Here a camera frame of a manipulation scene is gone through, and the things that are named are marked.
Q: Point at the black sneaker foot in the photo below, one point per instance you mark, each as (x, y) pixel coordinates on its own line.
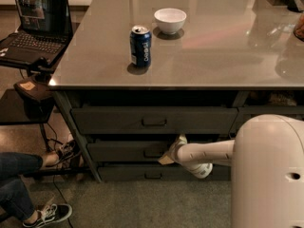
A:
(67, 151)
(50, 214)

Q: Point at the person legs in jeans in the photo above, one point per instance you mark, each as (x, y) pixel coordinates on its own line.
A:
(14, 196)

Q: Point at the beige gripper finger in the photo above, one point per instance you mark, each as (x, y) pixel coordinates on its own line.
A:
(165, 159)

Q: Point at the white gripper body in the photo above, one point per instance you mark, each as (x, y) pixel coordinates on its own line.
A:
(179, 151)

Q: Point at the blue pepsi soda can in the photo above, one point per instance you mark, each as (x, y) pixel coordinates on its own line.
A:
(140, 45)

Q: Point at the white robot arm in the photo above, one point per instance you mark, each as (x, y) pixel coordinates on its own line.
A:
(267, 170)

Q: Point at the black open laptop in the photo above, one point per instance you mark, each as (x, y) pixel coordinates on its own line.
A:
(43, 36)

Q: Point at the white ceramic bowl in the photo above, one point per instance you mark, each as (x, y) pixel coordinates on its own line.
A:
(170, 20)

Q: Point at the black sneaker far foot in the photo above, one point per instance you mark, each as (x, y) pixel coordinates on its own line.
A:
(67, 151)

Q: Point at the brown object right edge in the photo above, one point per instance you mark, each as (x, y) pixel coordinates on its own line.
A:
(299, 28)

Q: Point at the black laptop stand table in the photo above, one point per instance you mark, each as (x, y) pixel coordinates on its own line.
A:
(17, 110)

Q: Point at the grey drawer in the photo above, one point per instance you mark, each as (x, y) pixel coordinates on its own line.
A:
(247, 112)
(154, 119)
(144, 172)
(140, 151)

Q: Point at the black device with sticky note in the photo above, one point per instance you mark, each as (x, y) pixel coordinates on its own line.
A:
(33, 90)

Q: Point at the black sneaker near foot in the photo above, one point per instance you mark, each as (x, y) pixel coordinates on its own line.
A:
(50, 214)

